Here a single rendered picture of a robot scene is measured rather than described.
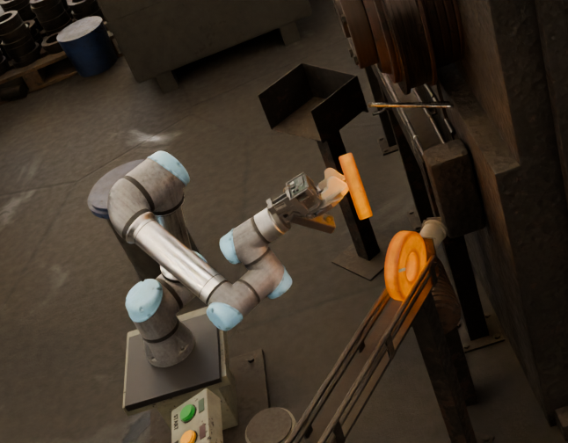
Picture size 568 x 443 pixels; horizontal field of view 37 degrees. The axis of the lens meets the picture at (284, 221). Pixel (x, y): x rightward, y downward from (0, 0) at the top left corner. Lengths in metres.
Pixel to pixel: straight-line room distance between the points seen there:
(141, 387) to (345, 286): 0.86
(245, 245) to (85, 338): 1.44
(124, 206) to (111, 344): 1.21
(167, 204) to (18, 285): 1.74
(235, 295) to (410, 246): 0.42
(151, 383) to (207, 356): 0.18
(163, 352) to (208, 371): 0.15
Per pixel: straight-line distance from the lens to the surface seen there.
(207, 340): 2.55
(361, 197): 1.92
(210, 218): 3.59
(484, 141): 1.94
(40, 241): 4.04
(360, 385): 1.72
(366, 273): 3.00
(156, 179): 2.15
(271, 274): 2.02
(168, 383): 2.48
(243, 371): 2.84
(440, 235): 2.02
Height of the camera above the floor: 1.97
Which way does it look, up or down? 35 degrees down
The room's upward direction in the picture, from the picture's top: 23 degrees counter-clockwise
